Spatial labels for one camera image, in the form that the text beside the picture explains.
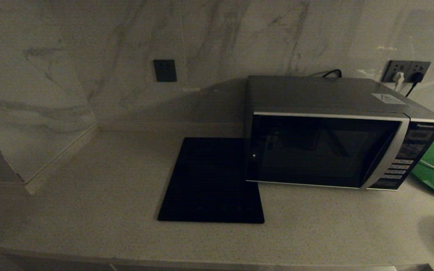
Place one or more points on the dark glass microwave door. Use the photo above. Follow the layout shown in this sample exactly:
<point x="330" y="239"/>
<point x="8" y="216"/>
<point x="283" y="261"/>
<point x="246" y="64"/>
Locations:
<point x="315" y="150"/>

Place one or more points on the silver Panasonic microwave oven body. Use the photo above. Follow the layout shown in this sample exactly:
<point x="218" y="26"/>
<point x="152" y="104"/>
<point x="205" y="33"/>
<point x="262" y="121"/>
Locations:
<point x="315" y="94"/>

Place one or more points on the black glass induction cooktop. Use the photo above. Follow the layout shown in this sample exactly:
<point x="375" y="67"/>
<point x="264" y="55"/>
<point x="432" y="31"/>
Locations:
<point x="209" y="180"/>

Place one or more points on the white power plug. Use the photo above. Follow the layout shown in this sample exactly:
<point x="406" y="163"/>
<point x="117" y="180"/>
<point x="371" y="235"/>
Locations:
<point x="399" y="78"/>

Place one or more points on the dark single wall socket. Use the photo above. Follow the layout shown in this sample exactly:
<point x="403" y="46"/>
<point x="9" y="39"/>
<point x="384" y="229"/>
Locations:
<point x="165" y="70"/>

